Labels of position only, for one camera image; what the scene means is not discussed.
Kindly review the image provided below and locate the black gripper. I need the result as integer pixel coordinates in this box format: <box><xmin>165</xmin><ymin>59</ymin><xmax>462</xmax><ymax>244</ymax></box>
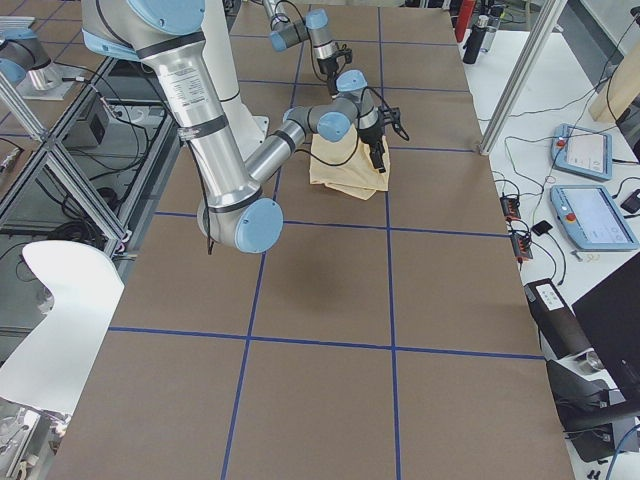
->
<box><xmin>359</xmin><ymin>124</ymin><xmax>387</xmax><ymax>174</ymax></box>
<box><xmin>317</xmin><ymin>55</ymin><xmax>340</xmax><ymax>99</ymax></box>

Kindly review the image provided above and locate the yellow long sleeve shirt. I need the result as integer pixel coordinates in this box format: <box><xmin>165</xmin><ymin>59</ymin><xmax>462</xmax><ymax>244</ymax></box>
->
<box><xmin>309</xmin><ymin>127</ymin><xmax>391</xmax><ymax>200</ymax></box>

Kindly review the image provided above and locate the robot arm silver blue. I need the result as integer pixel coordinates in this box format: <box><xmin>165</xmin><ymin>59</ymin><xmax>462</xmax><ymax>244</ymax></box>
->
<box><xmin>82</xmin><ymin>1</ymin><xmax>399</xmax><ymax>253</ymax></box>
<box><xmin>259</xmin><ymin>1</ymin><xmax>353</xmax><ymax>98</ymax></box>

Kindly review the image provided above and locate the orange black usb hub upper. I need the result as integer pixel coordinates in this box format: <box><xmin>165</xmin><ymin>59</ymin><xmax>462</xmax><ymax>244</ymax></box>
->
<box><xmin>500</xmin><ymin>195</ymin><xmax>521</xmax><ymax>221</ymax></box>

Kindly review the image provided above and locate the orange black usb hub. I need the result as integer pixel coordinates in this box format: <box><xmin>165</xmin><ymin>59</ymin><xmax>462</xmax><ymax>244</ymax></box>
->
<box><xmin>510</xmin><ymin>232</ymin><xmax>533</xmax><ymax>263</ymax></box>
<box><xmin>500</xmin><ymin>195</ymin><xmax>521</xmax><ymax>221</ymax></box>

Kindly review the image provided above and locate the black water bottle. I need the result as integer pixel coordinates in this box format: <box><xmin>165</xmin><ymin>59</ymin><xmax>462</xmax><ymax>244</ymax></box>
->
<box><xmin>462</xmin><ymin>15</ymin><xmax>489</xmax><ymax>65</ymax></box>

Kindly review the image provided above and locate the red water bottle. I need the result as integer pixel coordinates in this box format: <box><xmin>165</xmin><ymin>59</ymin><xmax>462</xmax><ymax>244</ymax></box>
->
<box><xmin>454</xmin><ymin>0</ymin><xmax>476</xmax><ymax>43</ymax></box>

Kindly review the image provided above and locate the orange black usb hub lower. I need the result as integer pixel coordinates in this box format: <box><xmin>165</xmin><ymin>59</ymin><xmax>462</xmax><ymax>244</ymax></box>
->
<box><xmin>510</xmin><ymin>232</ymin><xmax>533</xmax><ymax>263</ymax></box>

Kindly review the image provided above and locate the clear water bottle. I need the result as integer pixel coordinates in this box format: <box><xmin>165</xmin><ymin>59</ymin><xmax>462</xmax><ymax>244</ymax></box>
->
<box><xmin>480</xmin><ymin>4</ymin><xmax>504</xmax><ymax>53</ymax></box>

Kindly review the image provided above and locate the brown table mat blue grid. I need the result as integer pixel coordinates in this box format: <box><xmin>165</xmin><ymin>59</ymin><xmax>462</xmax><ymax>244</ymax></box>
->
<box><xmin>50</xmin><ymin>7</ymin><xmax>573</xmax><ymax>479</ymax></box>

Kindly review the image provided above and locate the upper blue teach pendant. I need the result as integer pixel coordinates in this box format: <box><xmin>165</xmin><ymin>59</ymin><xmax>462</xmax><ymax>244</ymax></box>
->
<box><xmin>551</xmin><ymin>123</ymin><xmax>613</xmax><ymax>181</ymax></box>

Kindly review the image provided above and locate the blue teach pendant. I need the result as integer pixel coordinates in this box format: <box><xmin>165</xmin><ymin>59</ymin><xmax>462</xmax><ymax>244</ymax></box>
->
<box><xmin>551</xmin><ymin>123</ymin><xmax>613</xmax><ymax>181</ymax></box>
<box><xmin>550</xmin><ymin>185</ymin><xmax>639</xmax><ymax>252</ymax></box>

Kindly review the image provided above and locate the lower blue teach pendant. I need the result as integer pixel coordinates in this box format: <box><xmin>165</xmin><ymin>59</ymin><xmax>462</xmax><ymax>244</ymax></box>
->
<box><xmin>550</xmin><ymin>185</ymin><xmax>639</xmax><ymax>252</ymax></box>

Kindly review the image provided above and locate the black box white label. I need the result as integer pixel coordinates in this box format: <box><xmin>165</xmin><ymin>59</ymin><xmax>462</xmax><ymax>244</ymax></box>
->
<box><xmin>524</xmin><ymin>278</ymin><xmax>593</xmax><ymax>359</ymax></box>

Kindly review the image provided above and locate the black monitor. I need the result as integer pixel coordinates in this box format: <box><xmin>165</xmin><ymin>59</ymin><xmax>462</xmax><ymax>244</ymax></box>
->
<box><xmin>573</xmin><ymin>256</ymin><xmax>639</xmax><ymax>399</ymax></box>

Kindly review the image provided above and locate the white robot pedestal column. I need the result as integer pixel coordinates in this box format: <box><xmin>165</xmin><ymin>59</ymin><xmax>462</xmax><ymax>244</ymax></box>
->
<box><xmin>201</xmin><ymin>0</ymin><xmax>269</xmax><ymax>160</ymax></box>

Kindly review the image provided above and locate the aluminium frame post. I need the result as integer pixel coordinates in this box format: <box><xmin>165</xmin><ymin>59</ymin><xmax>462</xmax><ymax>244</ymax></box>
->
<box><xmin>478</xmin><ymin>0</ymin><xmax>568</xmax><ymax>156</ymax></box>

